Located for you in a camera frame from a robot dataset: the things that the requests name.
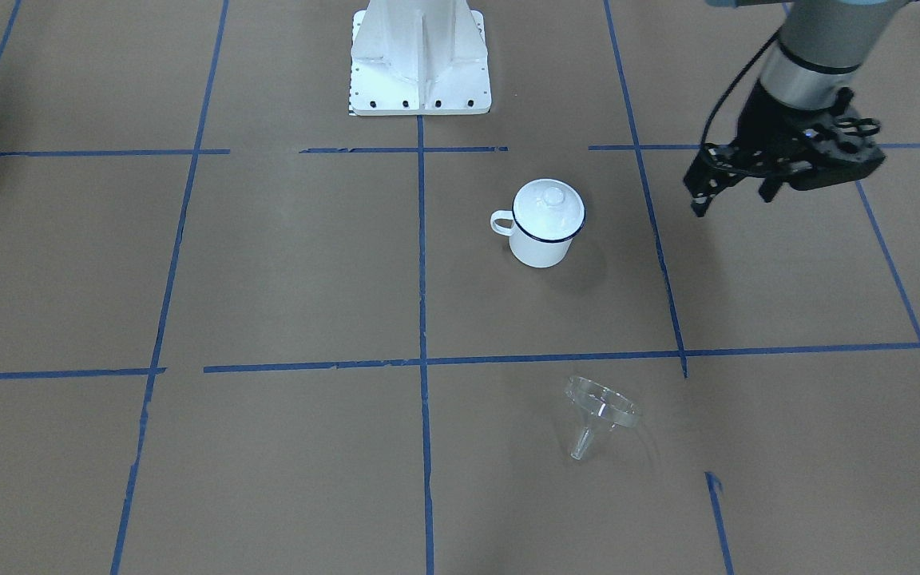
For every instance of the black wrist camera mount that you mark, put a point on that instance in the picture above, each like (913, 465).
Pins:
(832, 146)

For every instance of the white enamel mug blue rim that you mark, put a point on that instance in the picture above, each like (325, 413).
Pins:
(528, 249)

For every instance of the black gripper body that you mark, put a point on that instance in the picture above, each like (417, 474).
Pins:
(763, 120)

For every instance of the white mug lid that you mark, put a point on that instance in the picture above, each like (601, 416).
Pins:
(548, 208)

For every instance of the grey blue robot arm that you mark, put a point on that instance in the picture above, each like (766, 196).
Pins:
(818, 49)

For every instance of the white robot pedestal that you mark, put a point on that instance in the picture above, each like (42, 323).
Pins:
(419, 57)

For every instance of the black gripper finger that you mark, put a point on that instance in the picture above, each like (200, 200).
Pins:
(771, 186)
(712, 170)

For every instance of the clear plastic funnel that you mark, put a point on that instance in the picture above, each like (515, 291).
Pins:
(601, 410)

